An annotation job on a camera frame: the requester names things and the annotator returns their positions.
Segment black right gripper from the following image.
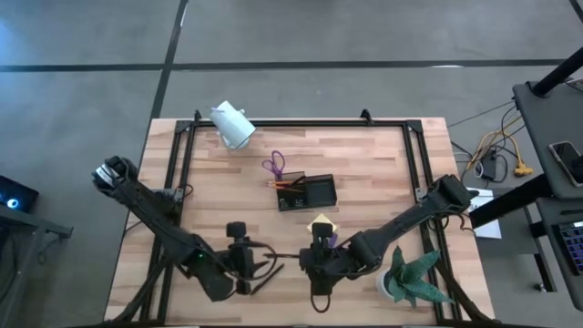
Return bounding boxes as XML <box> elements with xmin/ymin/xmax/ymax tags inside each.
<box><xmin>299</xmin><ymin>222</ymin><xmax>341</xmax><ymax>295</ymax></box>

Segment black mesh desk organizer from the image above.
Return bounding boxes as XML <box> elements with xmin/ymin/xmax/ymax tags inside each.
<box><xmin>275</xmin><ymin>171</ymin><xmax>339</xmax><ymax>212</ymax></box>

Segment yellow sticky note pad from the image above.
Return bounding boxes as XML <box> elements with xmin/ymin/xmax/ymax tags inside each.
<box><xmin>305</xmin><ymin>212</ymin><xmax>339</xmax><ymax>234</ymax></box>

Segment white paper sheet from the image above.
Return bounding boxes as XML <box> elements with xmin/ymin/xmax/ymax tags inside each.
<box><xmin>466</xmin><ymin>187</ymin><xmax>503</xmax><ymax>241</ymax></box>

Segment black pole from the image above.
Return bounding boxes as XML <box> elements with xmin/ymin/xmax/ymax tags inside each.
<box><xmin>530</xmin><ymin>46</ymin><xmax>583</xmax><ymax>99</ymax></box>

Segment grey side desk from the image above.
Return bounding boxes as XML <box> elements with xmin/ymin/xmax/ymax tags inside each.
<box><xmin>512</xmin><ymin>77</ymin><xmax>583</xmax><ymax>313</ymax></box>

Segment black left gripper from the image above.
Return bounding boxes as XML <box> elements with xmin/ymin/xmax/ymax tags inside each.
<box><xmin>226</xmin><ymin>221</ymin><xmax>271</xmax><ymax>296</ymax></box>

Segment yellow cables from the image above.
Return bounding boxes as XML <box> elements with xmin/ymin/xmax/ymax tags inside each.
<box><xmin>466</xmin><ymin>128</ymin><xmax>535</xmax><ymax>179</ymax></box>

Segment smartphone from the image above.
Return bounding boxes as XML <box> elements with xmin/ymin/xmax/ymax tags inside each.
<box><xmin>547</xmin><ymin>140</ymin><xmax>583</xmax><ymax>189</ymax></box>

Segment black device with blue light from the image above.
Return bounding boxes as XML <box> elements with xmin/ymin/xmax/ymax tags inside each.
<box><xmin>0</xmin><ymin>175</ymin><xmax>41</xmax><ymax>214</ymax></box>

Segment purple scissors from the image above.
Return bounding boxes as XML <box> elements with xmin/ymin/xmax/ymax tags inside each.
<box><xmin>261</xmin><ymin>149</ymin><xmax>287</xmax><ymax>182</ymax></box>

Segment green potted succulent plant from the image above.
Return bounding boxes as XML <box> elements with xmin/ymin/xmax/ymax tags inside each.
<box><xmin>374</xmin><ymin>245</ymin><xmax>455</xmax><ymax>311</ymax></box>

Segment black keyboard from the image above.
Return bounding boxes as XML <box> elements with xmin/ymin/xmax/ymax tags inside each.
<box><xmin>552</xmin><ymin>220</ymin><xmax>583</xmax><ymax>277</ymax></box>

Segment black aluminium table frame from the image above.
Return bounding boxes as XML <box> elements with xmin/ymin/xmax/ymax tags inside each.
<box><xmin>104</xmin><ymin>108</ymin><xmax>497</xmax><ymax>327</ymax></box>

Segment black power adapter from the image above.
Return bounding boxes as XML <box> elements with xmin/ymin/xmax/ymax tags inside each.
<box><xmin>481</xmin><ymin>149</ymin><xmax>498</xmax><ymax>182</ymax></box>

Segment black metal stand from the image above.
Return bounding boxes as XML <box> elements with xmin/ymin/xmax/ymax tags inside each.
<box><xmin>0</xmin><ymin>204</ymin><xmax>75</xmax><ymax>328</ymax></box>

